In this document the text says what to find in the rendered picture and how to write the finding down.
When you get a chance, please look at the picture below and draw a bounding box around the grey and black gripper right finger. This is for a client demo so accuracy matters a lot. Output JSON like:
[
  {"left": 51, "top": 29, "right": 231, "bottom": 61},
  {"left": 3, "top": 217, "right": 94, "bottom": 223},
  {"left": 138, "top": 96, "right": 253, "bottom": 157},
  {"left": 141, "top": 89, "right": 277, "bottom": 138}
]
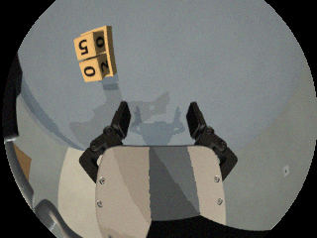
[{"left": 186, "top": 102, "right": 238, "bottom": 181}]

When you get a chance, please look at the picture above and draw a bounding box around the tan number cube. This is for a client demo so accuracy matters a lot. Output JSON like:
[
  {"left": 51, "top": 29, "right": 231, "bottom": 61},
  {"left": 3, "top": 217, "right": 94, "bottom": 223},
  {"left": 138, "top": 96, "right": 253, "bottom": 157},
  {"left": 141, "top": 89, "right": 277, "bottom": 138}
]
[
  {"left": 74, "top": 31, "right": 106, "bottom": 60},
  {"left": 79, "top": 54, "right": 110, "bottom": 82}
]

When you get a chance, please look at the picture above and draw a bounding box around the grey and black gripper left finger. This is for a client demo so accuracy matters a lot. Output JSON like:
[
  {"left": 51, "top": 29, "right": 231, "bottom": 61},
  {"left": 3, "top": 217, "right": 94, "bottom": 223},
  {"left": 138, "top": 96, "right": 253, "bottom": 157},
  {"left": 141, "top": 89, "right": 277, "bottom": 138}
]
[{"left": 79, "top": 101, "right": 131, "bottom": 183}]

